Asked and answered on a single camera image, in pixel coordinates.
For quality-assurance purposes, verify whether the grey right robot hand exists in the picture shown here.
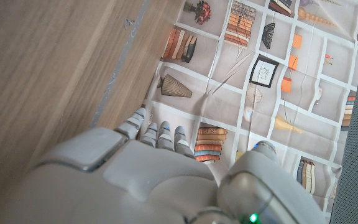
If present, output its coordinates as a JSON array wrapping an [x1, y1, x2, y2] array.
[[0, 107, 331, 224]]

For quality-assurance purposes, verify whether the printed bookshelf backdrop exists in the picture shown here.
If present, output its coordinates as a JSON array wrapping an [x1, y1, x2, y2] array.
[[141, 0, 358, 215]]

